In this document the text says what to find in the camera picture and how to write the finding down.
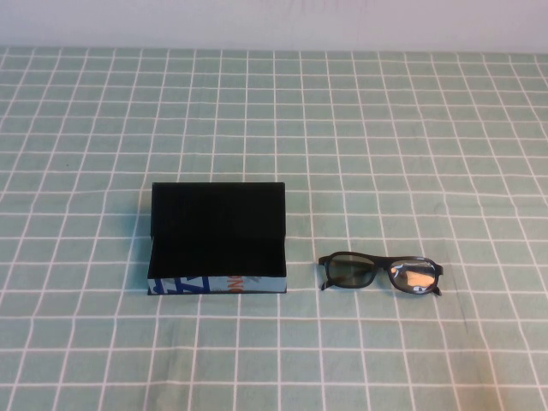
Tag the black glasses case blue print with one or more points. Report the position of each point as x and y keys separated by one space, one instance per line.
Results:
x=218 y=231

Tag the black framed glasses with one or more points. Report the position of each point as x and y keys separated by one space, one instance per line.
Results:
x=381 y=259

